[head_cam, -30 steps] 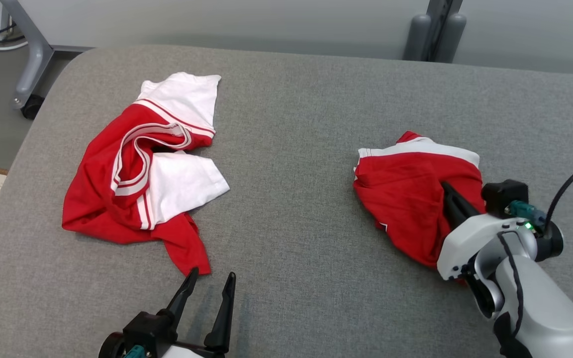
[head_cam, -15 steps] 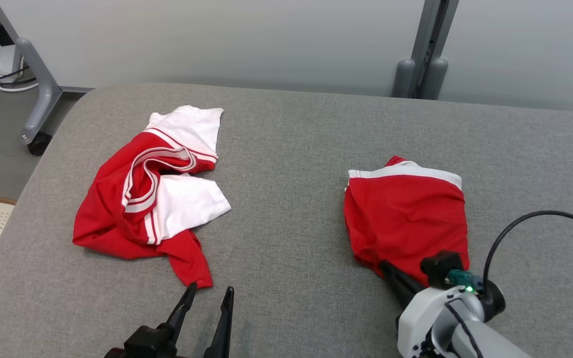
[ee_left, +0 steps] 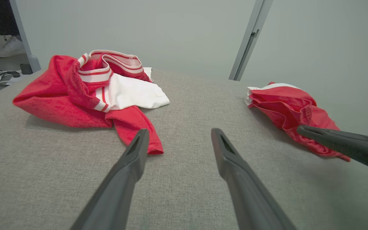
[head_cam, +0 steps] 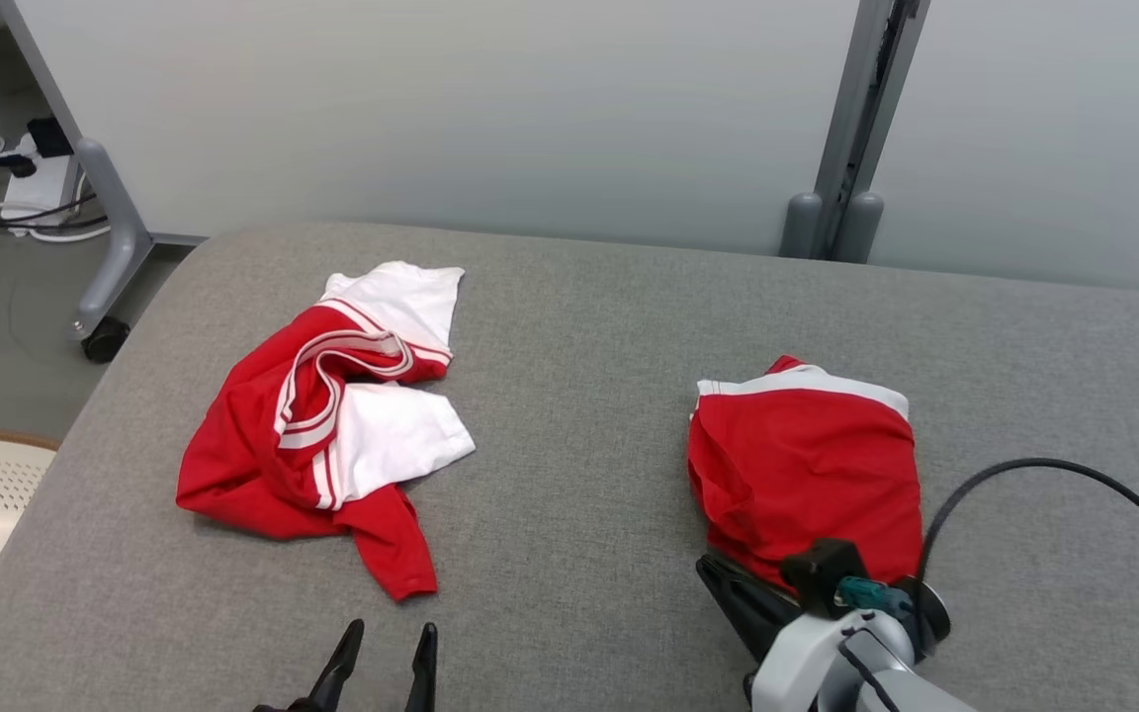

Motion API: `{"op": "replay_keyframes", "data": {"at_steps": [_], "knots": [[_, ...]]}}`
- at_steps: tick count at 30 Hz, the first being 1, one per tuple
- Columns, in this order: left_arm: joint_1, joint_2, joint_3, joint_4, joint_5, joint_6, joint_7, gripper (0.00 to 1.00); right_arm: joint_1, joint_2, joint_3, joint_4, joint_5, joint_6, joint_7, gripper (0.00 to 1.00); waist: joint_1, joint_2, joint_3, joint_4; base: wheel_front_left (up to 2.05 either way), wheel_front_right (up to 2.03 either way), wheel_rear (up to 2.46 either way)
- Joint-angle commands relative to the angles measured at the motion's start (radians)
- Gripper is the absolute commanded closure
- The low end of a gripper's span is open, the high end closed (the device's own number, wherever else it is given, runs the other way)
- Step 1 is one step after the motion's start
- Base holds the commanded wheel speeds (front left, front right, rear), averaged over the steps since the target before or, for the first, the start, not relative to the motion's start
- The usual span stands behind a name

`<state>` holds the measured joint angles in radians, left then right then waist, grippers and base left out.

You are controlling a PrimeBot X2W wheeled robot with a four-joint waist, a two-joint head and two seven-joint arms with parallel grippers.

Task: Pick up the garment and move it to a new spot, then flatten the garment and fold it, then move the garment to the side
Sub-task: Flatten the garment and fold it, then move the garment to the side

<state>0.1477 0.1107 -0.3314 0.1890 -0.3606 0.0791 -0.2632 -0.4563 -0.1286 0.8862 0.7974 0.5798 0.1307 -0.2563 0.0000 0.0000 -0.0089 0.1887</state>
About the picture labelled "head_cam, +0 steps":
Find wide white partition panel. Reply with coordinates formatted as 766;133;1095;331
0;0;862;248

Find grey partition leg with caster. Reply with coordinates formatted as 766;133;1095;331
70;136;210;364

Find black power adapter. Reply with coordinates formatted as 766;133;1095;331
28;117;74;159

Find red white basketball jersey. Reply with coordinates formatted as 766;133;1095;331
174;259;478;602

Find white power strip with cables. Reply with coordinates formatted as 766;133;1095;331
0;129;112;240

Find red shorts with white trim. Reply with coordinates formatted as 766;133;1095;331
686;354;926;594

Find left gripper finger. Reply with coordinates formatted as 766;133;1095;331
403;622;439;712
288;619;365;712

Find teal cable connector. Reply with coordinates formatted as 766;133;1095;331
834;577;914;614

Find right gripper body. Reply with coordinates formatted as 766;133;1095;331
747;609;892;712

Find narrow white partition panel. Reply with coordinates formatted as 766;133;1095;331
866;0;1139;293

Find grey metal partition post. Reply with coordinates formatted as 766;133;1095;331
779;0;931;264

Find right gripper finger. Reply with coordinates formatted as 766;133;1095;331
713;550;810;636
696;556;780;664

